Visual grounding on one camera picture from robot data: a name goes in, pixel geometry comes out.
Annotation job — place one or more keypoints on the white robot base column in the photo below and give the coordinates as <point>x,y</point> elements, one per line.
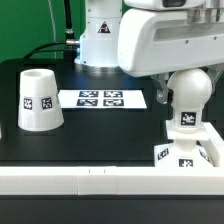
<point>99,41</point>

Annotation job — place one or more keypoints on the white lamp bulb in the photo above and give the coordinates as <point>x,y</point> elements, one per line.
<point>191,90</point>

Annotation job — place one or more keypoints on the white front wall rail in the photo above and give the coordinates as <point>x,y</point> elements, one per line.
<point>110,181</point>

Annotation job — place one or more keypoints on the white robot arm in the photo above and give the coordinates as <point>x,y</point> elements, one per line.
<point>198,11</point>

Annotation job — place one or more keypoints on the white fiducial marker sheet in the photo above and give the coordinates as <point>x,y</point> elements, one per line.
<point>100,99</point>

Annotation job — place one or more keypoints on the white lamp shade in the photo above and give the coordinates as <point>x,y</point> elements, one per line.
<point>39,106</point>

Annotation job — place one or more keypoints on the white lamp base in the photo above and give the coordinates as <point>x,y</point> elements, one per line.
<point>184,150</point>

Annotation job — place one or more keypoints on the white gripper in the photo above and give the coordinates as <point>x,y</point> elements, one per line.
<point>153,42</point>

